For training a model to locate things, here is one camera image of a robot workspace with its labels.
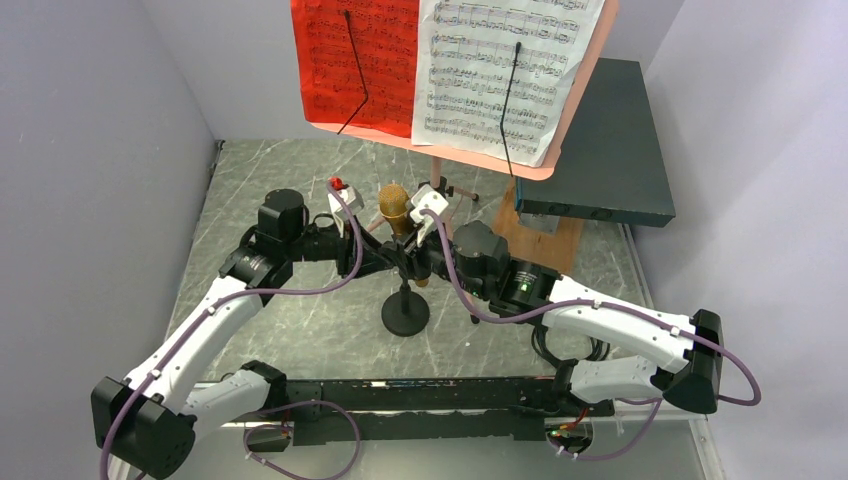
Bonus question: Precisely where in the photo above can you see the white sheet music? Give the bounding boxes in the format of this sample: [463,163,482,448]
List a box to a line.
[410,0,605,168]

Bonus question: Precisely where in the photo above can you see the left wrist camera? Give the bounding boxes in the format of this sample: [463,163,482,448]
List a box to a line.
[327,177,364,233]

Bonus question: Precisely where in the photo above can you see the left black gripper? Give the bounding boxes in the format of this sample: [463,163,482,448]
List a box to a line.
[286,213,394,279]

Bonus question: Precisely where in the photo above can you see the red sheet music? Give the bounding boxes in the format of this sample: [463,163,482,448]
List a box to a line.
[290,0,420,138]

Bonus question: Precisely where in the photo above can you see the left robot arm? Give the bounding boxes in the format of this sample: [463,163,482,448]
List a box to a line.
[91,178,367,479]

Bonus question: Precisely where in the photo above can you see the coiled black cable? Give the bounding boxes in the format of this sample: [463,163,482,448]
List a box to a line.
[530,324,611,367]

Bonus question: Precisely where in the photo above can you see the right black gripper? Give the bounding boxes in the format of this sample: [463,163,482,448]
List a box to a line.
[381,218,489,300]

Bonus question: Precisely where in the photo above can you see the dark teal amplifier box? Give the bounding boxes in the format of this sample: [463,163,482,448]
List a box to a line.
[514,58,676,228]

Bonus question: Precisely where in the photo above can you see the gold metal tube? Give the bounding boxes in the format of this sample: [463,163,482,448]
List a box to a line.
[377,183,415,254]

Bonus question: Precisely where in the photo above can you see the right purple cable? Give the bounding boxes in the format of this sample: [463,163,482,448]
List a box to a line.
[422,208,763,463]

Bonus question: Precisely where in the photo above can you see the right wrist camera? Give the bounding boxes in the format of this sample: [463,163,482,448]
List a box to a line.
[409,184,449,246]

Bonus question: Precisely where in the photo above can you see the black round-base stand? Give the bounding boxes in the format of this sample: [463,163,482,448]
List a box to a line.
[381,240,430,337]

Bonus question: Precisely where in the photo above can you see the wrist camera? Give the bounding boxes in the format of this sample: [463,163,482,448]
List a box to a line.
[409,184,449,246]
[327,177,364,233]

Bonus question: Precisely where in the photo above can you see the purple cable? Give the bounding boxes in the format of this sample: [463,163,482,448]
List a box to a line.
[422,208,763,463]
[97,185,364,480]

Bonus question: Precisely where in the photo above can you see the wooden board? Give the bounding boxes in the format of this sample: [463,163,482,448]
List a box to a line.
[491,181,584,274]

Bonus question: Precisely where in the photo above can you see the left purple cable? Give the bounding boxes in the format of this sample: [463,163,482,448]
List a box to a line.
[97,185,364,480]

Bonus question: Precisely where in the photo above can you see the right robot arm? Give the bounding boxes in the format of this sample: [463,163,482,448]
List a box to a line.
[398,216,730,415]

